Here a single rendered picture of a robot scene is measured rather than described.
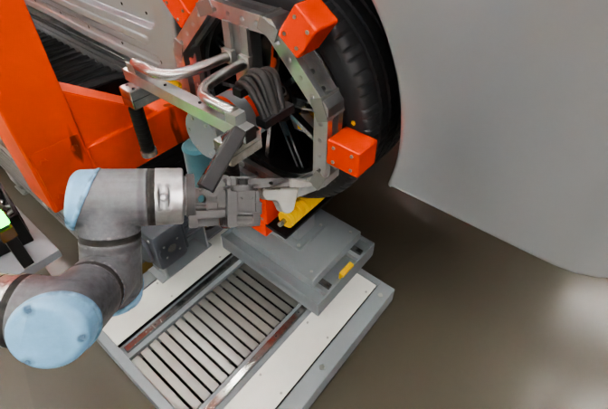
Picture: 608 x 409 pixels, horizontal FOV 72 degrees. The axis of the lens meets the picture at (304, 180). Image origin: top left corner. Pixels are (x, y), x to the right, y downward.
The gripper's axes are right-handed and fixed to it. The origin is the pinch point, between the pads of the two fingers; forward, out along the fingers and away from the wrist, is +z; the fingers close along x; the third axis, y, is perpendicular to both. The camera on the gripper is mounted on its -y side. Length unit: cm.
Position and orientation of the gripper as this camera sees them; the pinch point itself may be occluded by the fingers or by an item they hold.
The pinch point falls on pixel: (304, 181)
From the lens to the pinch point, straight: 74.0
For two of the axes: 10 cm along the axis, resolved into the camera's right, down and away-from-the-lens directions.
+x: 3.0, 0.0, -9.5
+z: 9.5, -0.1, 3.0
